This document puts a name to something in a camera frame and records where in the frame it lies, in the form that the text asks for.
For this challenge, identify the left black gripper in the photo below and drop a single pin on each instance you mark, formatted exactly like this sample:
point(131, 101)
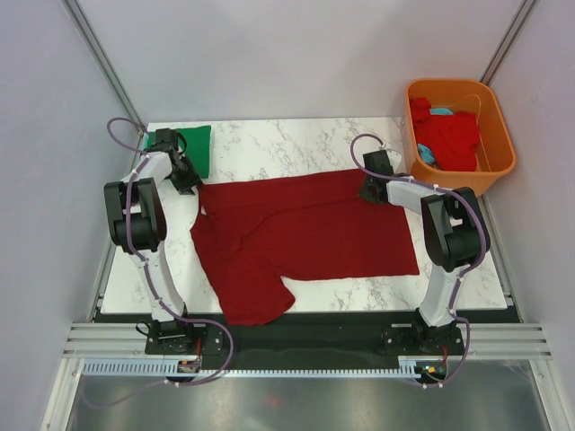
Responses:
point(184, 189)

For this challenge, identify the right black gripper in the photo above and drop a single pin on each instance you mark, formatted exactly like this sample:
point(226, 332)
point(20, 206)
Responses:
point(365, 193)

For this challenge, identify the dark red t shirt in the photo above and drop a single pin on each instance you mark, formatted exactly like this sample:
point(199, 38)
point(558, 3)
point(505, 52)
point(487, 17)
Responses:
point(251, 235)

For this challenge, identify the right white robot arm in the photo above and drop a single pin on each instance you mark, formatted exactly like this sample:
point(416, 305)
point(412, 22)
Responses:
point(454, 232)

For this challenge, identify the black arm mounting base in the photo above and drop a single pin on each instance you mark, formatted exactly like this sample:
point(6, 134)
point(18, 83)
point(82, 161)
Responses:
point(313, 338)

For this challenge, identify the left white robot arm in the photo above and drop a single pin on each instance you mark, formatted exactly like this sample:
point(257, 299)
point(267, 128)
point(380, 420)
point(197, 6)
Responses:
point(138, 225)

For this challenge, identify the folded green t shirt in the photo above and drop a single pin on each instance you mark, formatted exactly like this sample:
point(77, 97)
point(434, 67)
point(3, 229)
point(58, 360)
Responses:
point(196, 143)

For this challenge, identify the light blue t shirt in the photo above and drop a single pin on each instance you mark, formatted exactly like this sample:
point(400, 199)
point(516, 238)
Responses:
point(424, 152)

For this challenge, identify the bright red t shirt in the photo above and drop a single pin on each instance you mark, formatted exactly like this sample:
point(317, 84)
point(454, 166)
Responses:
point(452, 139)

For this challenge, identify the orange plastic basket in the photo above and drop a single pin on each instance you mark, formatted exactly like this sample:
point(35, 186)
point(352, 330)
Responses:
point(495, 154)

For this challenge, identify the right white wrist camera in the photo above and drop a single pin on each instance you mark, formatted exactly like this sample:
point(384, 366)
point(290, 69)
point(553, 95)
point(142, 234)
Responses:
point(396, 160)

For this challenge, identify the aluminium rail profile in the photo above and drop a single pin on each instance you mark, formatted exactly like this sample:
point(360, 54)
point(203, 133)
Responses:
point(486, 341)

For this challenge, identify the left aluminium frame post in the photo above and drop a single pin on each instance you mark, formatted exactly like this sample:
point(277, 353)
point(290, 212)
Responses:
point(91, 40)

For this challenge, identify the aluminium frame post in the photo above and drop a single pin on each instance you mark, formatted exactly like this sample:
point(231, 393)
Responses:
point(91, 40)
point(508, 40)

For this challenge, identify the white slotted cable duct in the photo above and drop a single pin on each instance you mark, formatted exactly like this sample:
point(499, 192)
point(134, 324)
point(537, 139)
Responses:
point(403, 368)

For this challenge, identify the right aluminium frame post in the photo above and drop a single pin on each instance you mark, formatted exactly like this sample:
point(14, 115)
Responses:
point(508, 40)

